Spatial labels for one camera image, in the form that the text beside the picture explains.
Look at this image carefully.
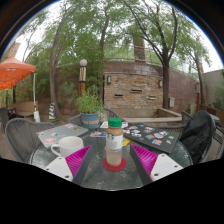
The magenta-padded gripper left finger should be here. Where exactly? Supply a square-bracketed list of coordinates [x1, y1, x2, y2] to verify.
[44, 144, 97, 187]

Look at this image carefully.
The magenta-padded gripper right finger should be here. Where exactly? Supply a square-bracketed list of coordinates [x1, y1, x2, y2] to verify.
[129, 143, 184, 186]

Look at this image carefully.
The green-capped coffee drink bottle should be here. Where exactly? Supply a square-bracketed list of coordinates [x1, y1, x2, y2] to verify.
[105, 117, 124, 168]

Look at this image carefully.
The white ceramic mug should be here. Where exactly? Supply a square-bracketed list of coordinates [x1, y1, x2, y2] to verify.
[50, 135, 85, 159]

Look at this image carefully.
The black laptop with stickers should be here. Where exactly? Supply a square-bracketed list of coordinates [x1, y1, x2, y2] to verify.
[123, 122, 181, 155]

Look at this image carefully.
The grey laptop with stickers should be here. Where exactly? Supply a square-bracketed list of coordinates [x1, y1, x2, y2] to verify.
[35, 123, 90, 150]

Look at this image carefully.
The black jacket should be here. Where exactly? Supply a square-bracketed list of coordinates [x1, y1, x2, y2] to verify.
[179, 110, 217, 164]

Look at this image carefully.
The flat round red coaster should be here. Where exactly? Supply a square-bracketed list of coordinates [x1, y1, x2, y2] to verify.
[102, 156, 128, 173]

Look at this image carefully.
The colourful sticker card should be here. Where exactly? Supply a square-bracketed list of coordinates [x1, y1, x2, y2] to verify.
[89, 130, 108, 139]

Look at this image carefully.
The blue yellow striped cone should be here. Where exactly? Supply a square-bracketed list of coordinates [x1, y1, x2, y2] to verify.
[48, 102, 57, 121]

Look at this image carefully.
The green plant in blue pot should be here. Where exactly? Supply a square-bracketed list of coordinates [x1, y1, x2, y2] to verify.
[74, 85, 105, 130]

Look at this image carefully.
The dark-trunk leafy tree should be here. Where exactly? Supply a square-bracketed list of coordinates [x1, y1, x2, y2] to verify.
[121, 0, 184, 110]

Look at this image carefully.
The leaning leafy tree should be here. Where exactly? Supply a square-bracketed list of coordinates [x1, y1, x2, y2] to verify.
[34, 1, 109, 121]

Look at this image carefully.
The orange patio umbrella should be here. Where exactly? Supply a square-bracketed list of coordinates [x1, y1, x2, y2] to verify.
[0, 54, 37, 92]

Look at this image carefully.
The stone brick fountain wall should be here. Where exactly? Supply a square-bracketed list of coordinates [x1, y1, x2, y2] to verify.
[103, 60, 167, 111]

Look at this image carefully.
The globe-topped wooden lamp post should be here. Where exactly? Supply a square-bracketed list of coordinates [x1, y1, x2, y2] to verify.
[78, 58, 89, 99]

